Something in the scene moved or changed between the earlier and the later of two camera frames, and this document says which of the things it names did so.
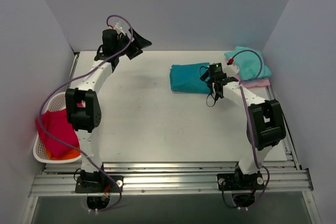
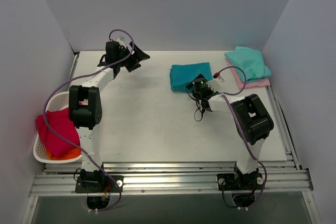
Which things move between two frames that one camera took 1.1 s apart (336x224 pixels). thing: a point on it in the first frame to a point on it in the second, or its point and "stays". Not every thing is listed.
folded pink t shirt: [260, 82] stays
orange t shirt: [73, 153] stays
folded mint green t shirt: [250, 62] stays
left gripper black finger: [140, 42] to [138, 55]
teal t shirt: [186, 77] stays
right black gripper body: [210, 82] to [199, 97]
